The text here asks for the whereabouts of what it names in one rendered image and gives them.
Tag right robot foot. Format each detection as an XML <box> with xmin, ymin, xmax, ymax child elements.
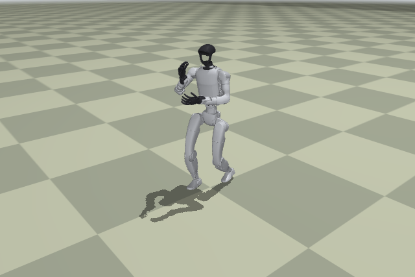
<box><xmin>186</xmin><ymin>178</ymin><xmax>202</xmax><ymax>190</ymax></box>

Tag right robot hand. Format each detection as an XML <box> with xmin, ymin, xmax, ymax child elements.
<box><xmin>178</xmin><ymin>62</ymin><xmax>189</xmax><ymax>84</ymax></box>

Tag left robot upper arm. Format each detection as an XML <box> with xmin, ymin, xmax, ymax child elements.
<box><xmin>218</xmin><ymin>70</ymin><xmax>230</xmax><ymax>104</ymax></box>

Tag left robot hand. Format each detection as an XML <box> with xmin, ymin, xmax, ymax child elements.
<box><xmin>181</xmin><ymin>92</ymin><xmax>206</xmax><ymax>105</ymax></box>

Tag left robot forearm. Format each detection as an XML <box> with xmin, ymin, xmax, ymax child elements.
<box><xmin>201</xmin><ymin>95</ymin><xmax>229</xmax><ymax>106</ymax></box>

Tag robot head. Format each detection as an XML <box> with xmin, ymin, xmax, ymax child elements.
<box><xmin>198</xmin><ymin>44</ymin><xmax>216</xmax><ymax>70</ymax></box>

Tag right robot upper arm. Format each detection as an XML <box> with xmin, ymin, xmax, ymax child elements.
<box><xmin>175</xmin><ymin>67</ymin><xmax>198</xmax><ymax>95</ymax></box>

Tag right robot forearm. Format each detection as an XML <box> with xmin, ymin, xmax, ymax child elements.
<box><xmin>174</xmin><ymin>78</ymin><xmax>188</xmax><ymax>92</ymax></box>

